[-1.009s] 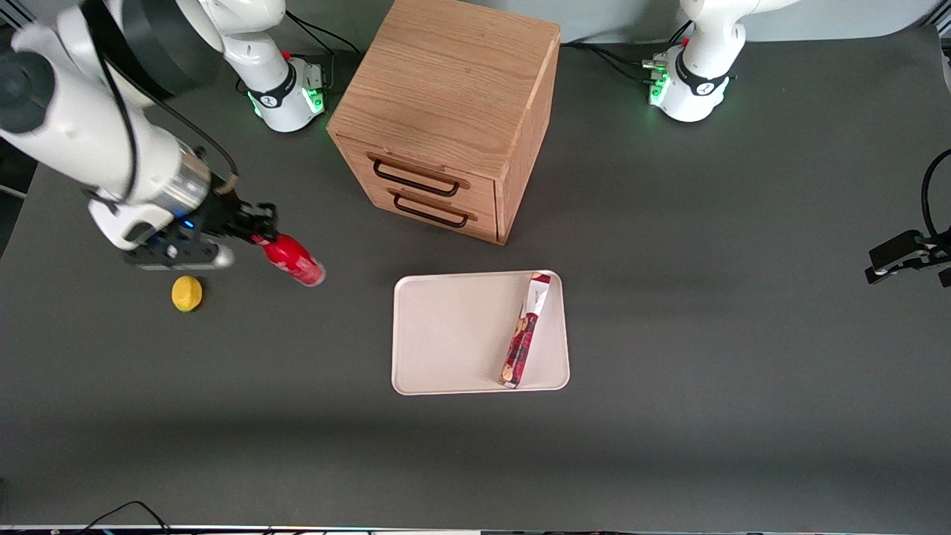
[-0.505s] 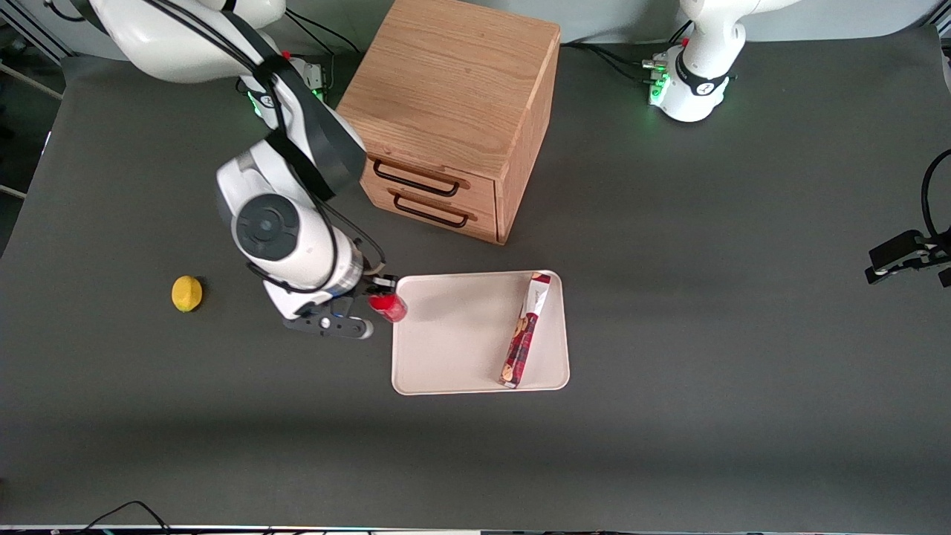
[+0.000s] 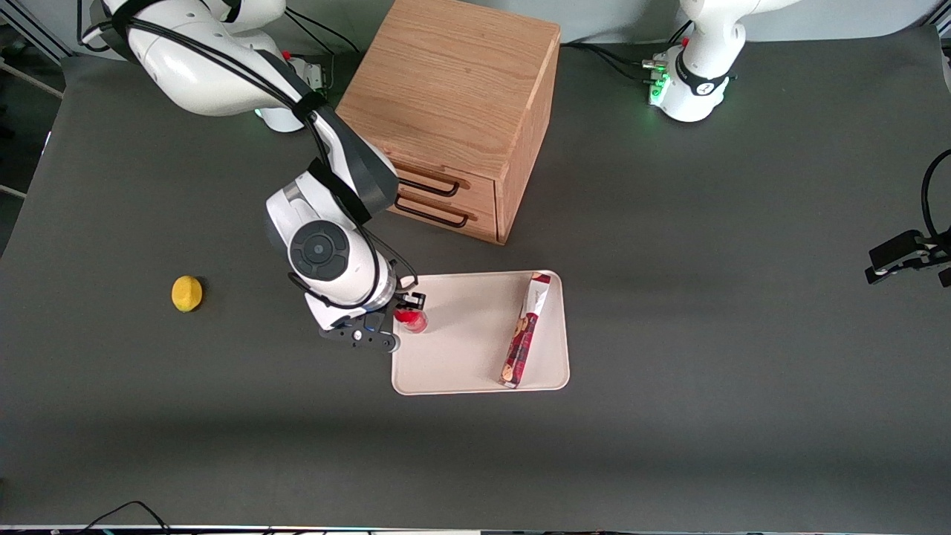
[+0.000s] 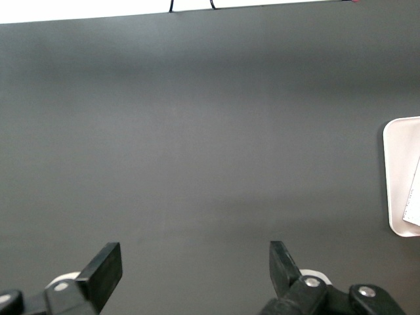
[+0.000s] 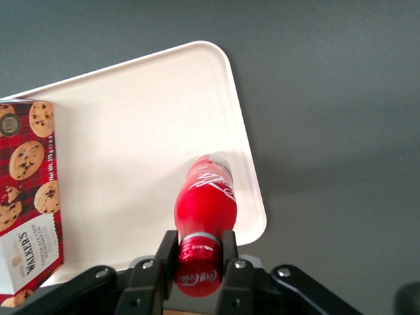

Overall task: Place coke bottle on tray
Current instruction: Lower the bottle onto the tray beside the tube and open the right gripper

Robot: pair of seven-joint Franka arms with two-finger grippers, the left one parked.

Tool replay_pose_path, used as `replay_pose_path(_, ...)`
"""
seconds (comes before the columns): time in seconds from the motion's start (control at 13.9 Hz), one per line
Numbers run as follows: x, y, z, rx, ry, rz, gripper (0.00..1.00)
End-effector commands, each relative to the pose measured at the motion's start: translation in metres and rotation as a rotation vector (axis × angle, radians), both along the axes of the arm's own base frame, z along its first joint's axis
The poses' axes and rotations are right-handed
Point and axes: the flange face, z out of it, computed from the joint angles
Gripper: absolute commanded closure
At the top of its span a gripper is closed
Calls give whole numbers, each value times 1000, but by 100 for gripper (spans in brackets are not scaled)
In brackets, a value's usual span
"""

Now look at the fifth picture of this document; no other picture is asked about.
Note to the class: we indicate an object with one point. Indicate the red coke bottle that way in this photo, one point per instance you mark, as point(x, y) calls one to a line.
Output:
point(205, 210)

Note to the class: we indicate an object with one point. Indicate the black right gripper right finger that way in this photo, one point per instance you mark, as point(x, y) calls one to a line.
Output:
point(234, 279)

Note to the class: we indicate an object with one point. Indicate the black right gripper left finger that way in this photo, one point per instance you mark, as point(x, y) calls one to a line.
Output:
point(147, 282)

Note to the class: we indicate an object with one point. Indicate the red tartan cookie box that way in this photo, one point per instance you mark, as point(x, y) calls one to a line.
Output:
point(28, 197)

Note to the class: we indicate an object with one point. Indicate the white plastic tray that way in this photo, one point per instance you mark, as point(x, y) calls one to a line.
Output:
point(138, 138)

